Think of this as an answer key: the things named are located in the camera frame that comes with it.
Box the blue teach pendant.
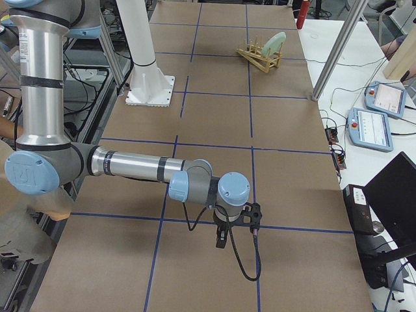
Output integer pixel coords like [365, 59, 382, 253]
[346, 108, 394, 152]
[365, 81, 407, 119]

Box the aluminium frame post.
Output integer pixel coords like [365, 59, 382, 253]
[311, 0, 368, 101]

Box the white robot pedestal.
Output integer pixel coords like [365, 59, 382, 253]
[116, 0, 175, 107]

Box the near blue teach pendant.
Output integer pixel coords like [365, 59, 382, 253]
[346, 108, 394, 152]

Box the black monitor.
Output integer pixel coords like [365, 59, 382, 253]
[363, 151, 416, 245]

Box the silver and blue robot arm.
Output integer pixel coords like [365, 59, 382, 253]
[5, 1, 259, 248]

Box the far blue teach pendant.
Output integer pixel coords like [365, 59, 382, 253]
[365, 81, 407, 119]

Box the orange black connector block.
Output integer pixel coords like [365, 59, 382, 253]
[325, 127, 339, 144]

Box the light green plate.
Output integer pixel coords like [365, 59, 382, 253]
[261, 32, 287, 57]

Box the red cylinder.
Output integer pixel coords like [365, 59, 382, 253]
[296, 0, 311, 30]

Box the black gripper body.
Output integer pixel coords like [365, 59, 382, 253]
[213, 211, 234, 241]

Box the black box device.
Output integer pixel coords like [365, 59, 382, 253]
[343, 184, 377, 235]

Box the wooden dish rack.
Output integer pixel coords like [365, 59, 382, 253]
[236, 40, 284, 73]

